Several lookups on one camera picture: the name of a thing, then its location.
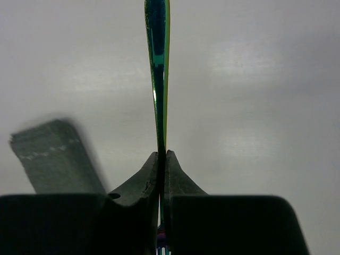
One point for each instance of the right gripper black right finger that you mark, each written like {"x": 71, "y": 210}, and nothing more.
{"x": 182, "y": 210}

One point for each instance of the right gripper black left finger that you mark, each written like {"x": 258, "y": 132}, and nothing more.
{"x": 136, "y": 218}

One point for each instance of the dark grey cloth napkin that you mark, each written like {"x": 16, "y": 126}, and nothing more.
{"x": 55, "y": 160}

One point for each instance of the silver metal fork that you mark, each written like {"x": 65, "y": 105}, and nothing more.
{"x": 157, "y": 18}

